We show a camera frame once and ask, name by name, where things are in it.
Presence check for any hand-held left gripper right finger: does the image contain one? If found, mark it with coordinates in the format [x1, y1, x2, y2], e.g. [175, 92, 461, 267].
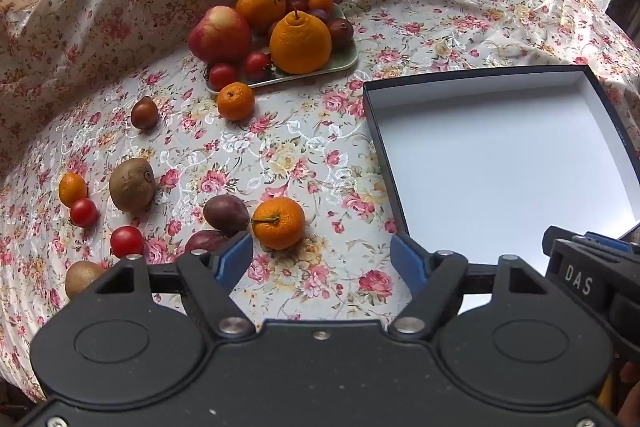
[387, 232, 548, 343]

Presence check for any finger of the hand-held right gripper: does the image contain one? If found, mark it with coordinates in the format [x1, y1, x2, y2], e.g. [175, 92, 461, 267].
[542, 226, 640, 255]

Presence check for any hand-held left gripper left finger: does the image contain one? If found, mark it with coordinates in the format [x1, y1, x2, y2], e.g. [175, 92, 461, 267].
[92, 231, 256, 342]

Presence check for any reddish plum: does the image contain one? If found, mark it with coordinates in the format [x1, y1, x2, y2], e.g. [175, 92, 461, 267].
[184, 229, 230, 256]

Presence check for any dark purple plum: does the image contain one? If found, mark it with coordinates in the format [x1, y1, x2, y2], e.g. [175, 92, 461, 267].
[203, 194, 250, 238]

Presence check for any brown kiwi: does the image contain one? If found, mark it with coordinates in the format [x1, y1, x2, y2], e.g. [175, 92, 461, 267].
[65, 260, 106, 300]
[109, 157, 156, 214]

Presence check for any black box with white inside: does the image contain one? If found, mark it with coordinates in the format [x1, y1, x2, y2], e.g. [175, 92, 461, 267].
[362, 64, 640, 315]

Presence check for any person's right hand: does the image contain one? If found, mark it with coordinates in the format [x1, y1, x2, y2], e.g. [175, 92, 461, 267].
[616, 359, 640, 427]

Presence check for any floral tablecloth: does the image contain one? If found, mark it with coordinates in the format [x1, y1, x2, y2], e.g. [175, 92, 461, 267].
[0, 0, 640, 403]

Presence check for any red cherry tomato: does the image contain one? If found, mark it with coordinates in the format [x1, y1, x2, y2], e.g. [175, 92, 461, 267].
[208, 63, 239, 92]
[243, 51, 273, 80]
[69, 198, 100, 228]

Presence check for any pale green tray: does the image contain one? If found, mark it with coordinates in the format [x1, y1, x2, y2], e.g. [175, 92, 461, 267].
[204, 2, 360, 95]

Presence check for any large knobbed orange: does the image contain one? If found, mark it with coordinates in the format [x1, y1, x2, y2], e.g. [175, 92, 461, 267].
[235, 0, 287, 34]
[269, 9, 333, 75]

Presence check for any red apple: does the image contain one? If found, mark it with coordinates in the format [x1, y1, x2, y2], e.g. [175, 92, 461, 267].
[188, 5, 253, 64]

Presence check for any dark brown plum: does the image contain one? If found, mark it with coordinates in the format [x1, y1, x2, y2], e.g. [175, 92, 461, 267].
[326, 18, 355, 48]

